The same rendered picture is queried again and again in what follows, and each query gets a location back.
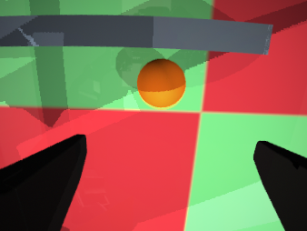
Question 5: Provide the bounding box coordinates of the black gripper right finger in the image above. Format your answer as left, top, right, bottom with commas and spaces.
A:
253, 141, 307, 231

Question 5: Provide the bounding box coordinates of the orange ball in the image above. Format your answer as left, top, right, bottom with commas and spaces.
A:
137, 59, 186, 92

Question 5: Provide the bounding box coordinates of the grey flat bar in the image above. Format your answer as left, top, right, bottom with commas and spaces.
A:
0, 15, 273, 55

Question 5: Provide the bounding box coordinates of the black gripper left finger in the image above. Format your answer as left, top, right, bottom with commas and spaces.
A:
0, 135, 87, 231

